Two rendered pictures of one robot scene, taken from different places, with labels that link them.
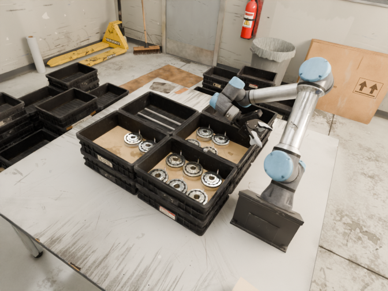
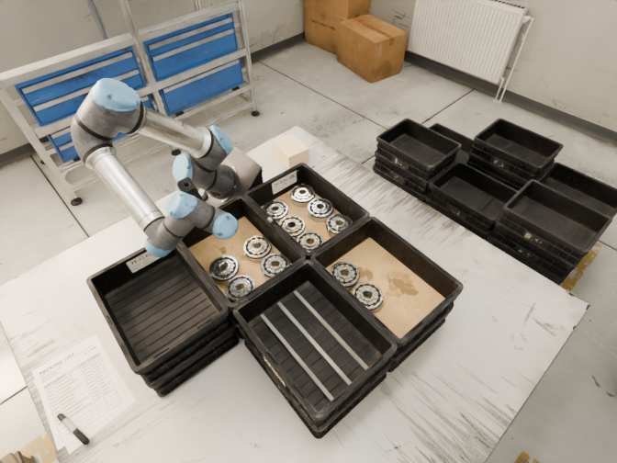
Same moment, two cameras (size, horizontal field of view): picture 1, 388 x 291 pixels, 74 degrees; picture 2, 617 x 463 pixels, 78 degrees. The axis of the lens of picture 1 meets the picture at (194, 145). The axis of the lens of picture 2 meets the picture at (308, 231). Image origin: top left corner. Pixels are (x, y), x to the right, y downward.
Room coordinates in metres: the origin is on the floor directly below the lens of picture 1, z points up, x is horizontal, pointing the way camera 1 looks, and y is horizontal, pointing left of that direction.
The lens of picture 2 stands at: (1.78, 0.43, 1.93)
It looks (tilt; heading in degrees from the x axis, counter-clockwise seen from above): 49 degrees down; 203
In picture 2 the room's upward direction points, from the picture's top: 2 degrees counter-clockwise
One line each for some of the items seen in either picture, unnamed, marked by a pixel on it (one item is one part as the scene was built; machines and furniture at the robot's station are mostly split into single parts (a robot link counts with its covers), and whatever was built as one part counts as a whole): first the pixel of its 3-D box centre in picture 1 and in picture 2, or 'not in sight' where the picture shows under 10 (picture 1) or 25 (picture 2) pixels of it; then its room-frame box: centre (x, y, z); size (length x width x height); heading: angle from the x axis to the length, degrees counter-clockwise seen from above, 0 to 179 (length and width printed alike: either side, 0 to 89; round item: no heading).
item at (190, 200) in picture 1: (186, 168); (305, 206); (0.86, 0.03, 0.92); 0.40 x 0.30 x 0.02; 61
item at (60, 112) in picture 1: (73, 123); not in sight; (1.82, 1.09, 0.37); 0.40 x 0.30 x 0.45; 154
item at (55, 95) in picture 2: not in sight; (97, 106); (0.18, -1.75, 0.60); 0.72 x 0.03 x 0.56; 154
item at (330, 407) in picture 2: (159, 111); (311, 329); (1.32, 0.23, 0.92); 0.40 x 0.30 x 0.02; 61
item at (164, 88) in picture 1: (161, 86); not in sight; (2.03, 0.33, 0.71); 0.22 x 0.19 x 0.01; 64
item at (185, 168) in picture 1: (193, 168); (291, 225); (0.92, -0.01, 0.86); 0.10 x 0.10 x 0.01
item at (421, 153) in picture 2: not in sight; (411, 171); (-0.16, 0.32, 0.37); 0.40 x 0.30 x 0.45; 64
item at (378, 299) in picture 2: (133, 138); (367, 295); (1.11, 0.34, 0.86); 0.10 x 0.10 x 0.01
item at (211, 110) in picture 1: (238, 120); (161, 304); (1.38, -0.27, 0.87); 0.40 x 0.30 x 0.11; 61
